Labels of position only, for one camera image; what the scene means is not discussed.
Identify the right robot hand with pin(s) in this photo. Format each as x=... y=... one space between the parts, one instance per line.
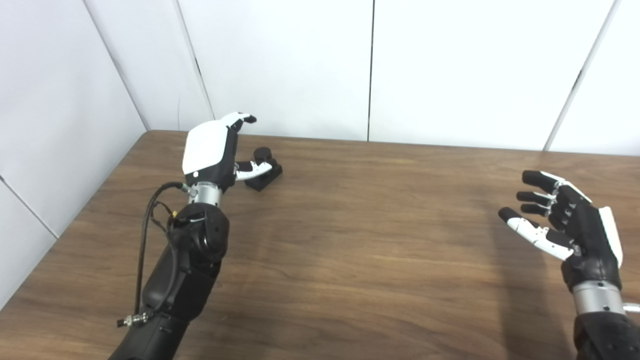
x=590 y=235

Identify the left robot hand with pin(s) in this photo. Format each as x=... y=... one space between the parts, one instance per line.
x=205 y=145

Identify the black peg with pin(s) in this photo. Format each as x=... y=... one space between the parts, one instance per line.
x=262 y=181

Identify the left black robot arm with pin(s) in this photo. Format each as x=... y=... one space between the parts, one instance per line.
x=185 y=275

